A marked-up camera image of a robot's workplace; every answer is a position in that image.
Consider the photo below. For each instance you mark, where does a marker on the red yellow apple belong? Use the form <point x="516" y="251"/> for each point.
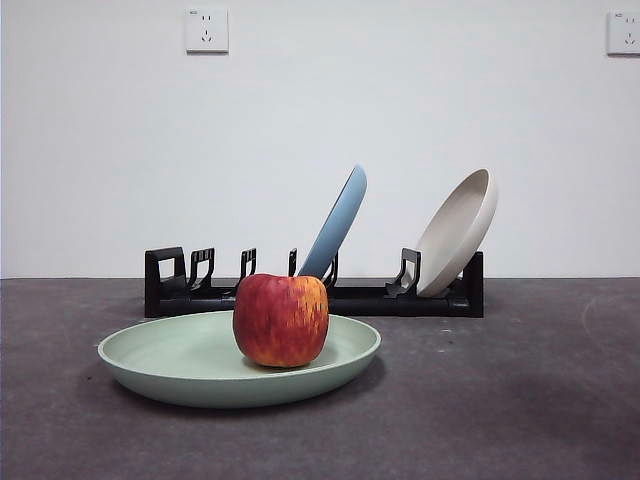
<point x="280" y="320"/>

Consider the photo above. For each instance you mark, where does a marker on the green round plate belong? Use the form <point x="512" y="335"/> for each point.
<point x="175" y="360"/>

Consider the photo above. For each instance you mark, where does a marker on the light blue round plate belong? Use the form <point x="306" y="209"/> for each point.
<point x="340" y="220"/>

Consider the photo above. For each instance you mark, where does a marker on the beige round plate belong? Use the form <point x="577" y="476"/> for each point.
<point x="460" y="225"/>

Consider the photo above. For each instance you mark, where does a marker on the black plate rack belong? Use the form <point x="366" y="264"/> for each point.
<point x="165" y="300"/>

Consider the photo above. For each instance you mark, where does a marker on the white wall socket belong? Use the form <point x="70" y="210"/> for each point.
<point x="625" y="33"/>
<point x="207" y="30"/>

